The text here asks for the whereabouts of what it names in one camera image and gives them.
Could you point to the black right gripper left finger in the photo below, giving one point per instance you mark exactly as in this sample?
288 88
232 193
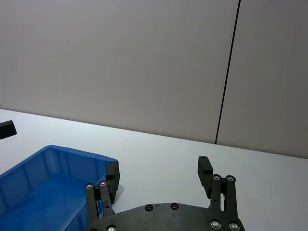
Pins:
113 178

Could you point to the blue plastic bin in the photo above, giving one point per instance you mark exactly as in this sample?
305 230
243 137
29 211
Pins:
45 187

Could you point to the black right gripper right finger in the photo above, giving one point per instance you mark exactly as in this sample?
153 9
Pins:
204 173

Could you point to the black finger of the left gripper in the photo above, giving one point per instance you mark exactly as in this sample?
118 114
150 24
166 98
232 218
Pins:
6 130

